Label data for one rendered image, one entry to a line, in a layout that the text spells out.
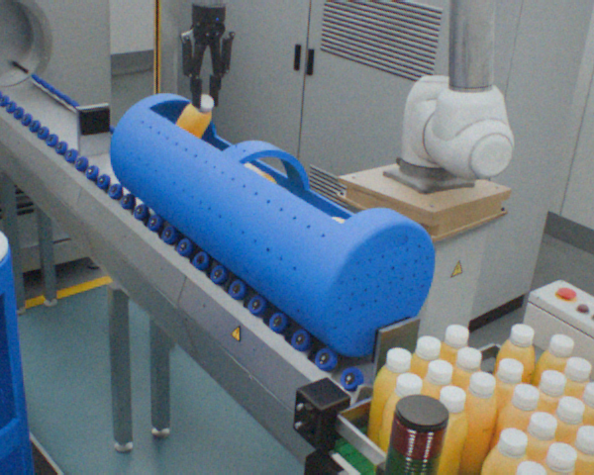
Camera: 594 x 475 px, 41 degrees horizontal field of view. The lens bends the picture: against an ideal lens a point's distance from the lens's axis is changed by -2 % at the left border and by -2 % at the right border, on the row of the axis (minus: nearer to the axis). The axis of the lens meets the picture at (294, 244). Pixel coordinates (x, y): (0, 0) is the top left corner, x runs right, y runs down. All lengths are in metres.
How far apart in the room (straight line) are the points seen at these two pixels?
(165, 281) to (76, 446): 1.00
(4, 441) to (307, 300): 0.82
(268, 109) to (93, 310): 1.31
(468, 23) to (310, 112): 2.03
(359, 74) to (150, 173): 1.77
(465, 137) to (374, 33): 1.65
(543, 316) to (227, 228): 0.64
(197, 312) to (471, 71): 0.82
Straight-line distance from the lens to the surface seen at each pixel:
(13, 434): 1.95
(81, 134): 2.50
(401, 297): 1.55
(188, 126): 1.93
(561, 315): 1.55
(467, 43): 1.82
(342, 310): 1.45
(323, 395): 1.37
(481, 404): 1.32
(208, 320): 1.81
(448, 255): 2.08
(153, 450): 2.77
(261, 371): 1.67
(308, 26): 3.72
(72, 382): 3.09
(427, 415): 0.94
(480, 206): 2.05
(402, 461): 0.96
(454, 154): 1.82
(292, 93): 3.84
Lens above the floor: 1.83
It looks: 27 degrees down
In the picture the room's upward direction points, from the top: 5 degrees clockwise
